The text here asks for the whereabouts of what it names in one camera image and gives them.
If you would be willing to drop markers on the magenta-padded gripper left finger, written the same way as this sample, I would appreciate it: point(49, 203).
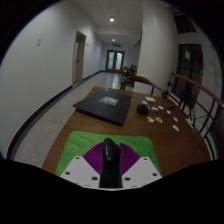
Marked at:
point(78, 170)

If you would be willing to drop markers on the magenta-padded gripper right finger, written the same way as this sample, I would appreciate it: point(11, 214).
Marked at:
point(143, 171)

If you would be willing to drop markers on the black computer mouse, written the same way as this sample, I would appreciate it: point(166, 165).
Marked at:
point(110, 166)

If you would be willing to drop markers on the green mouse pad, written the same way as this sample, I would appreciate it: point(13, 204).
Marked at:
point(83, 141)

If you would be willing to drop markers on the small orange-printed card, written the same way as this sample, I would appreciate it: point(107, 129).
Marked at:
point(159, 119)
point(150, 119)

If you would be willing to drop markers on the small white card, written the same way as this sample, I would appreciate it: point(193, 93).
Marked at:
point(168, 112)
point(175, 127)
point(144, 102)
point(161, 107)
point(154, 108)

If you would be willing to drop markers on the small red-printed card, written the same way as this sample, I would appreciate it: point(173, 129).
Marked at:
point(175, 119)

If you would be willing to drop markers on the small black box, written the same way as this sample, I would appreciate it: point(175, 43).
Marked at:
point(142, 109)

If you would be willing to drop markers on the black closed laptop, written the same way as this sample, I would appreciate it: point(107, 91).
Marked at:
point(100, 110)

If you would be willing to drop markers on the white notepad with pen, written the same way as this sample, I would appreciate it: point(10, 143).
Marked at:
point(190, 123)

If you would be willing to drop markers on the small white box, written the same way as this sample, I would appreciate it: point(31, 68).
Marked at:
point(150, 99)

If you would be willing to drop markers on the wooden armchair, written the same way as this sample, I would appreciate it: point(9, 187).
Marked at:
point(140, 79)

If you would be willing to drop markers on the black railing with wooden handrail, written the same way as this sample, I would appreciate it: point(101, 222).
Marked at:
point(200, 87)

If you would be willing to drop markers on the distant wooden chair group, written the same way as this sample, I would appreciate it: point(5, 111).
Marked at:
point(130, 70)

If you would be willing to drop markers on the tall dark window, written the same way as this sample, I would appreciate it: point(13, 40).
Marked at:
point(188, 73)

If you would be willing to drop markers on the open side doorway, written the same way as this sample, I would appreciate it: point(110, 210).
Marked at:
point(79, 56)

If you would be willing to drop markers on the glass double door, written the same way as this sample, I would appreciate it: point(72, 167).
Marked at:
point(115, 60)

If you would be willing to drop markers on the green exit sign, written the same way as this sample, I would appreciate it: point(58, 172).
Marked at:
point(116, 45)

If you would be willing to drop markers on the small dark transom window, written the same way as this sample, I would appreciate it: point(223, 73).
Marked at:
point(185, 24)

